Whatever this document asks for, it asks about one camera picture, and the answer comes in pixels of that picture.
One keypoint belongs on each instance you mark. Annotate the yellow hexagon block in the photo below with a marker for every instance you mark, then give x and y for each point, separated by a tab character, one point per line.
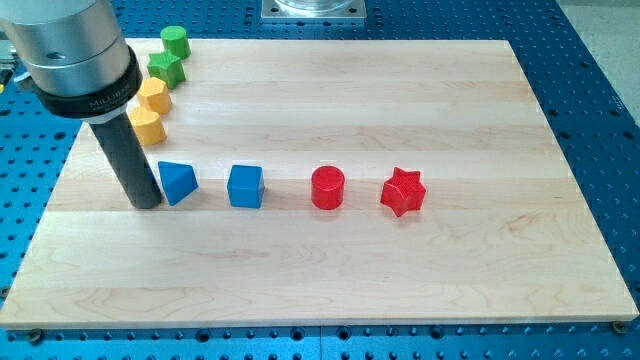
153	95

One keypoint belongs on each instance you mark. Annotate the red star block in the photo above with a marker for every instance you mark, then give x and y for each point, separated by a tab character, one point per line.
403	191

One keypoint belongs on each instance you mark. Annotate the green star block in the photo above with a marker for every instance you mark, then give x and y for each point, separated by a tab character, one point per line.
167	67

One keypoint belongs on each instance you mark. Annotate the blue cube block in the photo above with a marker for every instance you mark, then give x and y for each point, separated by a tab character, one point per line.
245	186

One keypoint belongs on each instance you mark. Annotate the right board stop screw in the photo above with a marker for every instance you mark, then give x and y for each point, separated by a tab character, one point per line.
619	327

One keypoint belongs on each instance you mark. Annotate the red cylinder block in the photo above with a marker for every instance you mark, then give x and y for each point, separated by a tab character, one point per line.
327	187

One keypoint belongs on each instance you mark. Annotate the blue triangle block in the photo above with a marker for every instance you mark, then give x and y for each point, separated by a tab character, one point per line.
178	181

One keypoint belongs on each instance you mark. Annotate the dark grey cylindrical pointer rod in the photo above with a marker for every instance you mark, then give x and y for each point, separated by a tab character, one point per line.
124	153

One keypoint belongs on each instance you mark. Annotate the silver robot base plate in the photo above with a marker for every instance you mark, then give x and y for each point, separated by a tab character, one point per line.
313	9

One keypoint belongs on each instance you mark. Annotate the left board stop screw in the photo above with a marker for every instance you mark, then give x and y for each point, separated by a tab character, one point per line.
35	336

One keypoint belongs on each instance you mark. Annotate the board stop screw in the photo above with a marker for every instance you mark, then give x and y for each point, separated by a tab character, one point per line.
619	327
35	336

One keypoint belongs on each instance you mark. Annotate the yellow heart block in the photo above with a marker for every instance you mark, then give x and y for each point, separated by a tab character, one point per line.
147	126

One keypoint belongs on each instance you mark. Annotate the green cylinder block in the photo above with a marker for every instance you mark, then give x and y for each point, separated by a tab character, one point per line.
175	40

